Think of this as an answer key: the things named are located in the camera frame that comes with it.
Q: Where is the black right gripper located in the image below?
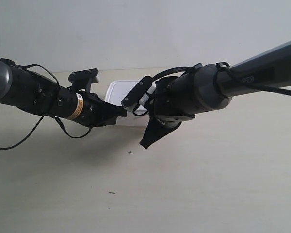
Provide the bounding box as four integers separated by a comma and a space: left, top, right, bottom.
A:
139, 77, 195, 149

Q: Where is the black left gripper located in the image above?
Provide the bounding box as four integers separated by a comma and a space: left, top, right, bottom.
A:
81, 92, 127, 127

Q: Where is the white lidded plastic container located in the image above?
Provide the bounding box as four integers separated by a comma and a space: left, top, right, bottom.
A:
104, 80, 149, 128

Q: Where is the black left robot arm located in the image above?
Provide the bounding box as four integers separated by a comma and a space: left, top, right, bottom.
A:
0, 59, 127, 128

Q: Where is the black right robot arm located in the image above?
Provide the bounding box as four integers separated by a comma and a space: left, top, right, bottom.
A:
140, 41, 291, 148

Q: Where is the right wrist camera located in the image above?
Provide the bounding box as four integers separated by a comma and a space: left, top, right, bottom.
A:
121, 76, 154, 112

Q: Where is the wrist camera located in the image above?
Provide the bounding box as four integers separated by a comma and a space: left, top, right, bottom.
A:
121, 76, 154, 112
68, 68, 99, 93

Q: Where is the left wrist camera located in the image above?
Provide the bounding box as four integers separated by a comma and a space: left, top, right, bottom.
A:
68, 68, 99, 93

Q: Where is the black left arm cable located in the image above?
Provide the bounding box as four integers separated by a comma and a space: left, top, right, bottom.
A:
0, 63, 92, 150

